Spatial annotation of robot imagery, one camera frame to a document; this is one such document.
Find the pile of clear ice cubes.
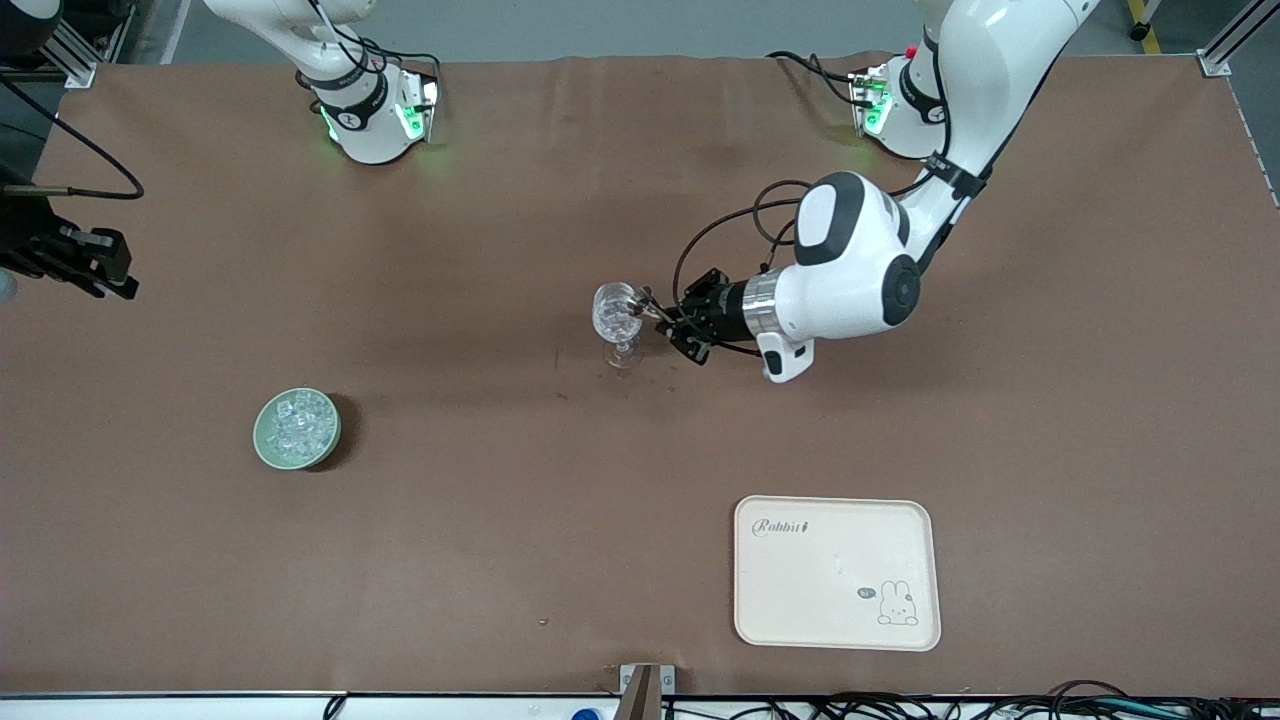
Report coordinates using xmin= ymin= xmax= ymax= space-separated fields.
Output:
xmin=265 ymin=393 xmax=337 ymax=464

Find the clear stemmed wine glass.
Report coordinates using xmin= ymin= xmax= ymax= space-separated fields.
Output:
xmin=592 ymin=282 xmax=645 ymax=371

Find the brown table mat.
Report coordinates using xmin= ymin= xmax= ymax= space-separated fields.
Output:
xmin=0 ymin=50 xmax=1280 ymax=698

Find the green round bowl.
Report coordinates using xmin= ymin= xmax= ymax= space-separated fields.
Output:
xmin=252 ymin=388 xmax=343 ymax=471

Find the cream tray with rabbit print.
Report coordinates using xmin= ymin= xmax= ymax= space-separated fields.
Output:
xmin=733 ymin=495 xmax=942 ymax=653

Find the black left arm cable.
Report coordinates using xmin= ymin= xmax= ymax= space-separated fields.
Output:
xmin=672 ymin=178 xmax=966 ymax=357

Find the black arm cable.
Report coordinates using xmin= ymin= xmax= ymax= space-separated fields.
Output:
xmin=0 ymin=75 xmax=145 ymax=201
xmin=672 ymin=178 xmax=966 ymax=357

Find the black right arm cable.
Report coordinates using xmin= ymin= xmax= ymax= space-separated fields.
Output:
xmin=0 ymin=75 xmax=145 ymax=201

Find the aluminium frame profile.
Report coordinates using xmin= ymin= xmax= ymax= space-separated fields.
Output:
xmin=40 ymin=0 xmax=136 ymax=89
xmin=1198 ymin=0 xmax=1280 ymax=77

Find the black left base cable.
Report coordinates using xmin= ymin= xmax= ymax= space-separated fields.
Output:
xmin=768 ymin=50 xmax=863 ymax=107

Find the black base cable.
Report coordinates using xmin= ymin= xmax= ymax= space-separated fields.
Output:
xmin=360 ymin=38 xmax=443 ymax=81
xmin=768 ymin=50 xmax=863 ymax=107

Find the black right base cable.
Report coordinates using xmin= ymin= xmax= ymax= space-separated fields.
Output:
xmin=360 ymin=38 xmax=443 ymax=81

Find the metal table edge bracket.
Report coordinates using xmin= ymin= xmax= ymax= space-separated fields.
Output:
xmin=619 ymin=663 xmax=677 ymax=720

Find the black cable bundle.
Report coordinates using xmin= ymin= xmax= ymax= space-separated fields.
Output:
xmin=800 ymin=680 xmax=1280 ymax=720

